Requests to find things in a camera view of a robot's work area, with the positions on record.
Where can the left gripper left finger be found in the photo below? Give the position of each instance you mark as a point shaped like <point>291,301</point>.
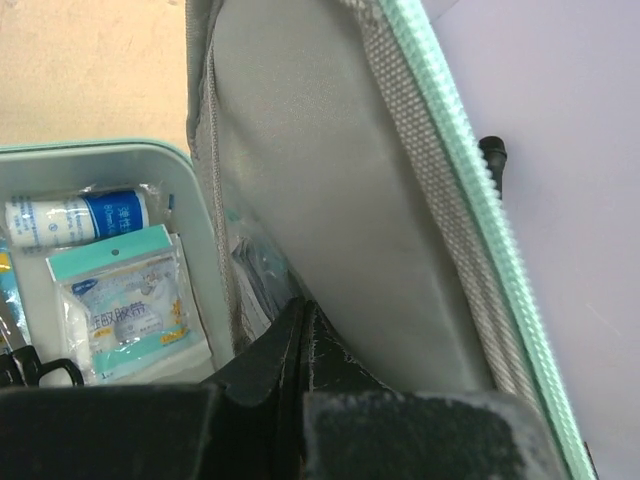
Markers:
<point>242,422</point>

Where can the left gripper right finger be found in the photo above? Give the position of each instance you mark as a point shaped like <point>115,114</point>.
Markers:
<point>355,427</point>

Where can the teal cotton swab bag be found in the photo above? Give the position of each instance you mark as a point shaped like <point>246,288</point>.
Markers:
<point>144,323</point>

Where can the white gauze pad packet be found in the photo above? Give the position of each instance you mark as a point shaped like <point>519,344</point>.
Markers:
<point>76,334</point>

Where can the black handled scissors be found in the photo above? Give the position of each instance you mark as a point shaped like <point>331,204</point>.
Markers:
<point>22,366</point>

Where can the blue plaster packet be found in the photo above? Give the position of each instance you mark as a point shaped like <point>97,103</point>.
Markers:
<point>10,291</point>

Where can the blue label bandage roll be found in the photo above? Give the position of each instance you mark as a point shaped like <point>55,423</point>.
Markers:
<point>79,219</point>

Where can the mint green medicine case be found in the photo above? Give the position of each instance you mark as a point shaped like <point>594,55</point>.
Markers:
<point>337,127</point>

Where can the small clear plaster bag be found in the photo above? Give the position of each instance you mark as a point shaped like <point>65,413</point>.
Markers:
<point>266,282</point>

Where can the black microphone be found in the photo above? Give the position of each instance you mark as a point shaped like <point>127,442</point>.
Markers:
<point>494,152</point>

